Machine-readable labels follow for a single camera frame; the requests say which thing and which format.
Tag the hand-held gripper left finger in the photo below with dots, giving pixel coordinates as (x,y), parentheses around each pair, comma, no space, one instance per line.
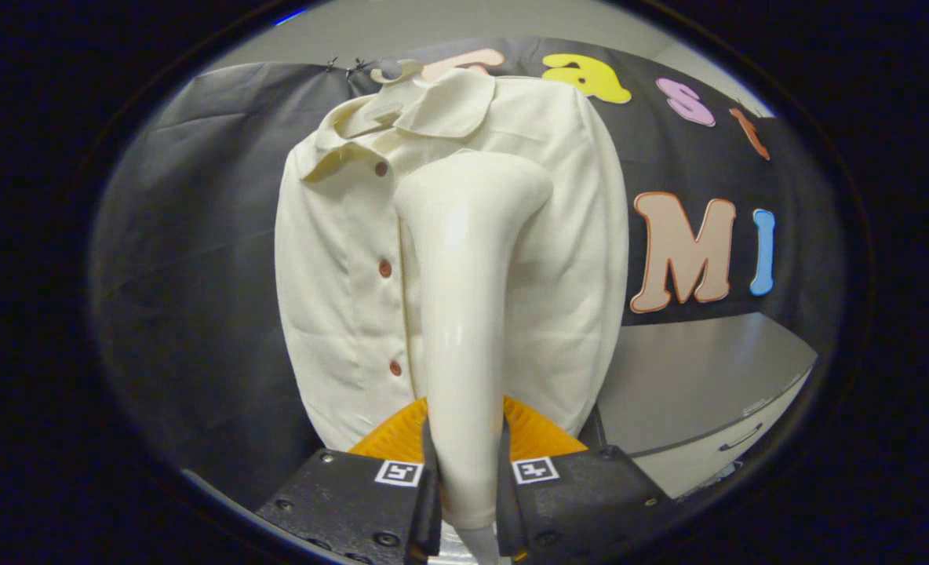
(347,502)

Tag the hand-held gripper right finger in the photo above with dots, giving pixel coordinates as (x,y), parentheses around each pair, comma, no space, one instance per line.
(582,502)

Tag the white garment steamer head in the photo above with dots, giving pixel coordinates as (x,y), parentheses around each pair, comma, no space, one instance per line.
(464,314)

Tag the cream button-up shirt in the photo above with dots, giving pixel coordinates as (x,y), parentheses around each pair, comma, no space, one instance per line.
(339,275)

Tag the cream clothes hanger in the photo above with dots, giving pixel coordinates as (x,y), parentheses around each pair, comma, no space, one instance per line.
(390,74)

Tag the grey and beige cabinet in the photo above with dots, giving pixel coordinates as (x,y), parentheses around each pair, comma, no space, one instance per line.
(692,377)

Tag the black backdrop cloth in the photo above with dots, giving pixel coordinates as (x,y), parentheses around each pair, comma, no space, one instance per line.
(198,235)

